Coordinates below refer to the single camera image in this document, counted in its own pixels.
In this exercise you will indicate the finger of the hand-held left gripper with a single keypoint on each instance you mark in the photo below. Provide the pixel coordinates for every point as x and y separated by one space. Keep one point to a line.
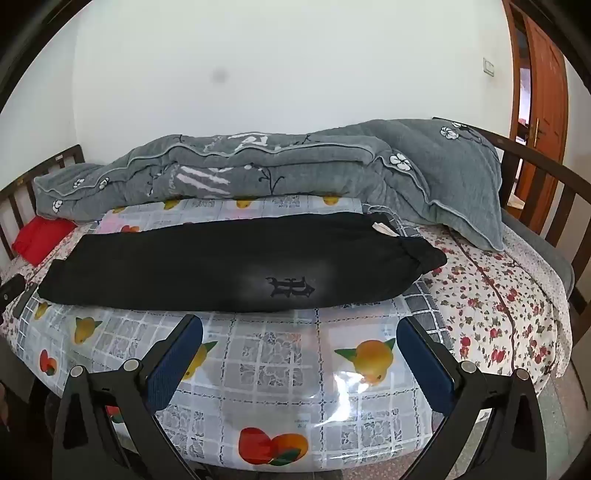
25 302
10 288

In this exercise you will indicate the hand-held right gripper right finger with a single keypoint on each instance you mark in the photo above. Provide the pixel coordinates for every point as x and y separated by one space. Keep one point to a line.
425 367

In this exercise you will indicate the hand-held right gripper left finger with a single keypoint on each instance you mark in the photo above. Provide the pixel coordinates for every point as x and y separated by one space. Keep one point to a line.
176 364

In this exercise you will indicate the black pants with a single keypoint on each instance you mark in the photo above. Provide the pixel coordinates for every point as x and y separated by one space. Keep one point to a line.
221 263

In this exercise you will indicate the red cloth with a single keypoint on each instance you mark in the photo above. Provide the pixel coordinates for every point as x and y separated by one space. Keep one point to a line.
41 237

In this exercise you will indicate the fruit print plastic tablecloth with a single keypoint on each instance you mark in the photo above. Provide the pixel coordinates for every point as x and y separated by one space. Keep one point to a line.
272 364

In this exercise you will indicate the red floral bedsheet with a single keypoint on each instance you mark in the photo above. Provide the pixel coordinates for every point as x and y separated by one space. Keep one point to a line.
498 304

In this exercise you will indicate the grey bed padding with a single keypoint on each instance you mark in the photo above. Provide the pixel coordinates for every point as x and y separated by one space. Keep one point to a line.
549 249

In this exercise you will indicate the grey floral quilt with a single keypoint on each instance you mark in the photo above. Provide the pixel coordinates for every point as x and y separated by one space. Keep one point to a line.
323 157

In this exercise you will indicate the brown wooden door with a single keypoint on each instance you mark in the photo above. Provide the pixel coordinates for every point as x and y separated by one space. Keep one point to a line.
547 83

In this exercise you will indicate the dark wooden bed frame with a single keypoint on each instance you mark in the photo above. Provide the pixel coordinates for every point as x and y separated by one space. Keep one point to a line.
549 184

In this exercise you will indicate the white wall switch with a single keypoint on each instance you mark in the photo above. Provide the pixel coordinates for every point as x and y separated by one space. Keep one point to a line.
488 67

